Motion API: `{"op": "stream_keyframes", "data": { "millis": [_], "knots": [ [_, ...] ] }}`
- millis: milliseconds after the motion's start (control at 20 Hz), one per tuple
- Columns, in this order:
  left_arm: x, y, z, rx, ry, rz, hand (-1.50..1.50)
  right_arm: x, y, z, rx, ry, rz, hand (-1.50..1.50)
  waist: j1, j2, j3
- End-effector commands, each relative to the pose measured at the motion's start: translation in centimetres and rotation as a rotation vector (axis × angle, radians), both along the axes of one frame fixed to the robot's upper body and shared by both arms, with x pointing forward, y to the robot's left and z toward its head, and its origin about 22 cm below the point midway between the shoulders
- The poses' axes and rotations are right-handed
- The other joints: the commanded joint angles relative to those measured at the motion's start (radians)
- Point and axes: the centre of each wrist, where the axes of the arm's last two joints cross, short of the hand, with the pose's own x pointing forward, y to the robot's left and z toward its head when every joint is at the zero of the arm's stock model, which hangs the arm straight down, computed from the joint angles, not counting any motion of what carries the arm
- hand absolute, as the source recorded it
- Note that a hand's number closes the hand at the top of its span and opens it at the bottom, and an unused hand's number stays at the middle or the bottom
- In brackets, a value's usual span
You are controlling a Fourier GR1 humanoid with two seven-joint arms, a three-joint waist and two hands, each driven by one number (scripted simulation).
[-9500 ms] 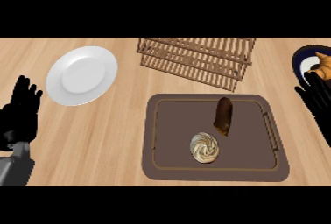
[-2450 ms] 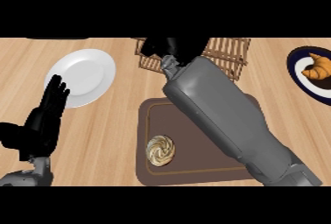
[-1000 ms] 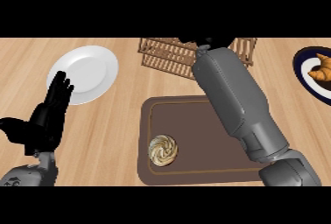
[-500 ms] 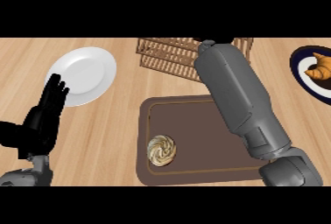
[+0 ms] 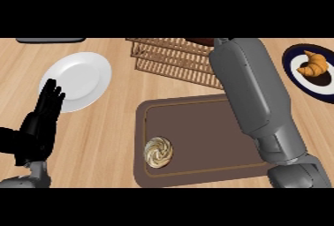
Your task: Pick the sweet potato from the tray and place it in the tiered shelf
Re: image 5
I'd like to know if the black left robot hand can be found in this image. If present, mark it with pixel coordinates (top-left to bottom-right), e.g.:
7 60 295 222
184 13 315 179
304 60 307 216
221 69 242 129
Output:
0 78 66 167

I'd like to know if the brown rectangular tray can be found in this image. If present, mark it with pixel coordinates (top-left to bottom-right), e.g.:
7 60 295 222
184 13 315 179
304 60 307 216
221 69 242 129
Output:
133 93 279 189

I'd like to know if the white round plate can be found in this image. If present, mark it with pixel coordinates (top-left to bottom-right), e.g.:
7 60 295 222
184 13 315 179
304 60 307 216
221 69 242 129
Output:
38 51 114 114

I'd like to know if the dark grey flat object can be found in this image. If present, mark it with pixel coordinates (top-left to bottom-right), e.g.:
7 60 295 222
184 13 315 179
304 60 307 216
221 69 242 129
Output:
16 37 87 44

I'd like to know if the cream swirl cupcake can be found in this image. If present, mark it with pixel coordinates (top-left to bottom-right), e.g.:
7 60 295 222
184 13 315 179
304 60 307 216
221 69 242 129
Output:
143 136 174 170

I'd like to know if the dark reddish brown object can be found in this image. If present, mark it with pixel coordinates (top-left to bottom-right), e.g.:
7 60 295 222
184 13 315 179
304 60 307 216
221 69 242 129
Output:
183 37 216 48

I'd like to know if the dark blue rimmed plate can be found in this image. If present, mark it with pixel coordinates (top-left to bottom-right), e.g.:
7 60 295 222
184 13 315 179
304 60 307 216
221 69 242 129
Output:
281 43 334 104

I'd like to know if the golden croissant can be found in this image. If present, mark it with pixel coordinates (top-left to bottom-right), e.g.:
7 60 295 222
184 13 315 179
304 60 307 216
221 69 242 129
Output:
295 49 329 78

